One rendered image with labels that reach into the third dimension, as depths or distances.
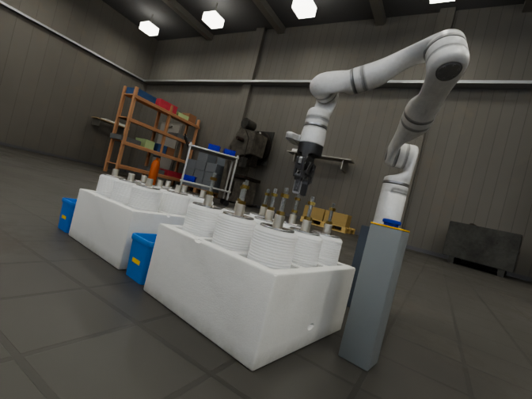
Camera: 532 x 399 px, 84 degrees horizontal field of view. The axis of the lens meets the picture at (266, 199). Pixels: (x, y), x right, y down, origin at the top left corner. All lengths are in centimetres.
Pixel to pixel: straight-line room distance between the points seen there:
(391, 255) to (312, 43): 893
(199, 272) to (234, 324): 14
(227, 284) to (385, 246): 35
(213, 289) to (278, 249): 16
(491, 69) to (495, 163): 199
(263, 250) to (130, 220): 49
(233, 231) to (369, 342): 38
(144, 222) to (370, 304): 67
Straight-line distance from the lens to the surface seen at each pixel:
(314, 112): 91
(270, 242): 60
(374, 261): 71
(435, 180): 737
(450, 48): 88
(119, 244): 100
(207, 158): 871
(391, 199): 116
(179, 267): 74
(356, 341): 75
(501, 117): 776
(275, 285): 56
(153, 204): 102
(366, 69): 92
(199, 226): 76
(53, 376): 56
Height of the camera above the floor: 31
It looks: level
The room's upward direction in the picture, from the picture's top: 14 degrees clockwise
